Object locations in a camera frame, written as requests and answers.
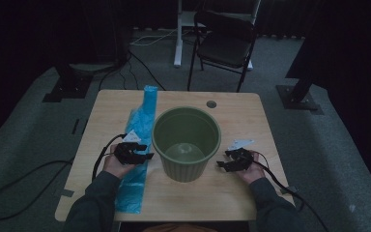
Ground right hand-held gripper cable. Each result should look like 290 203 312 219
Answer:
252 150 330 232

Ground white cable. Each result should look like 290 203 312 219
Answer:
129 27 179 47

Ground long thick black cable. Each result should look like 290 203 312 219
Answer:
0 159 75 222

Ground left hand-held gripper cable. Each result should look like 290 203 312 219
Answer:
91 132 128 183

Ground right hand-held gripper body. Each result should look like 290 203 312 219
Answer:
227 138 256 173

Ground black folding chair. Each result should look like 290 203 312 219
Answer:
185 10 259 94

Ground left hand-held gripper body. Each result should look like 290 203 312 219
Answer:
113 130 143 166

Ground person's right hand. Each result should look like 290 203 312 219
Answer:
237 150 268 186

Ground thin black cables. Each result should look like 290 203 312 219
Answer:
98 49 167 92

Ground blue plastic bin bag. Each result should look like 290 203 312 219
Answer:
113 84 159 215

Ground green plastic bin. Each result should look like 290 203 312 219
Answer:
151 105 222 184

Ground hand-held gripper cable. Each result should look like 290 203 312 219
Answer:
91 132 128 183
252 150 330 232

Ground person's left hand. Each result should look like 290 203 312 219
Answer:
102 144 137 180

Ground black stand with base plate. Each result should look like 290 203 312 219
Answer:
42 62 95 103
275 62 325 116

